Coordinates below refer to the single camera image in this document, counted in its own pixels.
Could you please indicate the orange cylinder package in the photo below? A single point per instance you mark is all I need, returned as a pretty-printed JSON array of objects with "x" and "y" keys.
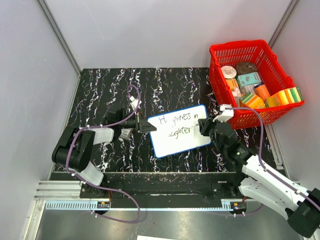
[{"x": 262, "y": 91}]

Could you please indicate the blue framed whiteboard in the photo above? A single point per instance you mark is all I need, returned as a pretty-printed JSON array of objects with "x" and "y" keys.
[{"x": 178, "y": 131}]

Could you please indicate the red plastic basket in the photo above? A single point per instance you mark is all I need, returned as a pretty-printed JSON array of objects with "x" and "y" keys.
[{"x": 269, "y": 70}]

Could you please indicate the teal box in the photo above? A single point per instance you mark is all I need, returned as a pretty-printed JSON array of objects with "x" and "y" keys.
[{"x": 248, "y": 79}]

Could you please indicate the white grey box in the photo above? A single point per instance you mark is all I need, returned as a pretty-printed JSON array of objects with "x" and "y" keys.
[{"x": 248, "y": 89}]

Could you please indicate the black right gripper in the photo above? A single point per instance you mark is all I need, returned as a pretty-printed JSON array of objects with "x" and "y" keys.
[{"x": 203, "y": 123}]

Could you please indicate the green yellow sponge box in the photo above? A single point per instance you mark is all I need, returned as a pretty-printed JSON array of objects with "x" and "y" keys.
[{"x": 252, "y": 100}]

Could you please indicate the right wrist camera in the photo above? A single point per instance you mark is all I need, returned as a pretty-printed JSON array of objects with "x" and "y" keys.
[{"x": 226, "y": 112}]

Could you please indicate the brown round item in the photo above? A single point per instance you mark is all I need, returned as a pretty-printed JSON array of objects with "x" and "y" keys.
[{"x": 245, "y": 67}]

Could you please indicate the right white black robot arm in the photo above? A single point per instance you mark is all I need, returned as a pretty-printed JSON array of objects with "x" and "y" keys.
[{"x": 257, "y": 180}]

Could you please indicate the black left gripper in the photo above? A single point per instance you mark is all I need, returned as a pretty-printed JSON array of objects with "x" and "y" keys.
[{"x": 142, "y": 125}]

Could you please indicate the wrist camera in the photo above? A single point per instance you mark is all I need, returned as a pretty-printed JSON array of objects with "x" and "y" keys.
[
  {"x": 134, "y": 102},
  {"x": 226, "y": 112}
]

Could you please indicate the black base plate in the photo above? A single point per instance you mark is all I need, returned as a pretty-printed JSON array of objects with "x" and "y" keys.
[{"x": 215, "y": 185}]

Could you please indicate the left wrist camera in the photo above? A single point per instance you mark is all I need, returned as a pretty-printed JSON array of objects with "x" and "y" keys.
[{"x": 134, "y": 102}]

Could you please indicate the white paper sheet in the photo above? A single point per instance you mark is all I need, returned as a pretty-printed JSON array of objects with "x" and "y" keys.
[{"x": 142, "y": 237}]

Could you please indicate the white tape roll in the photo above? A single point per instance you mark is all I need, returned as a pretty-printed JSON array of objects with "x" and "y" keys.
[{"x": 228, "y": 72}]

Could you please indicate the white slotted cable duct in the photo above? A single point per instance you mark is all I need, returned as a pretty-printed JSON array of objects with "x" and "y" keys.
[{"x": 144, "y": 205}]

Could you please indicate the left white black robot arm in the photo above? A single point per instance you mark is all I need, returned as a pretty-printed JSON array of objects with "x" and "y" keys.
[{"x": 74, "y": 147}]

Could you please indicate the yellow orange sponge pack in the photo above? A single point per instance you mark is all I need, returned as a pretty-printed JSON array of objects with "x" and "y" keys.
[{"x": 285, "y": 97}]

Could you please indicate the aluminium rail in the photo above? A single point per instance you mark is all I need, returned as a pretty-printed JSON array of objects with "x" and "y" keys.
[{"x": 58, "y": 190}]

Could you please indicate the orange pink package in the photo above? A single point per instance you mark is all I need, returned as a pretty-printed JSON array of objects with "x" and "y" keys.
[{"x": 233, "y": 84}]

